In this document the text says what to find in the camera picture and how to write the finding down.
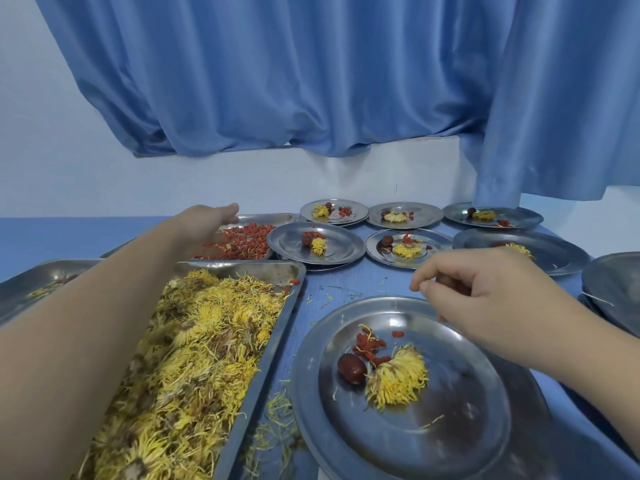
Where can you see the person's left hand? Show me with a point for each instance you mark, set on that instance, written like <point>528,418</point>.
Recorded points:
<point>205,227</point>

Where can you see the person's right hand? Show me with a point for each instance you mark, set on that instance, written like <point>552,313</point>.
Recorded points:
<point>505,304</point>

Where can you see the round steel plate red label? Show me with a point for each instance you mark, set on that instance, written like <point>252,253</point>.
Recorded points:
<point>307,218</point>

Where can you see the stack of steel plates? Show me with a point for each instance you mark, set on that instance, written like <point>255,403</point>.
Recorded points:
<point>615,284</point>

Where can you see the pile of yellow chrysanthemums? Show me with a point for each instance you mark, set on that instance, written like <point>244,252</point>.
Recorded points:
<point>190,374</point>

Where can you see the person's left forearm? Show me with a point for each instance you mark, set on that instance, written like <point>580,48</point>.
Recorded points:
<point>75,354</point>

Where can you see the rectangular steel tray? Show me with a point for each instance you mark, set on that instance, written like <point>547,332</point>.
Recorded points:
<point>30,274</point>
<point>280,269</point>
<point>270,218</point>

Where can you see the blue tablecloth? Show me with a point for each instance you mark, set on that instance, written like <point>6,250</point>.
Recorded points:
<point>60,239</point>

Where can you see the wide blue curtain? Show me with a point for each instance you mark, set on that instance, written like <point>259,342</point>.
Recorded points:
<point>275,69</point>

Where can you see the narrow blue curtain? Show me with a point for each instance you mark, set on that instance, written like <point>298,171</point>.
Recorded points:
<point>565,104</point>

